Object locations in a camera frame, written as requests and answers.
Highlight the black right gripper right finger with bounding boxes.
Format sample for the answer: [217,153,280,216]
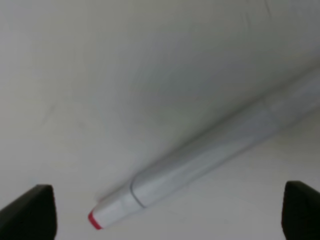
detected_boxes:
[281,181,320,240]

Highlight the white marker pink caps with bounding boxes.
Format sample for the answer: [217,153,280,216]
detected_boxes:
[88,69,320,230]

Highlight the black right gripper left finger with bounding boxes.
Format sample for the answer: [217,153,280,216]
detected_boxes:
[0,184,58,240]

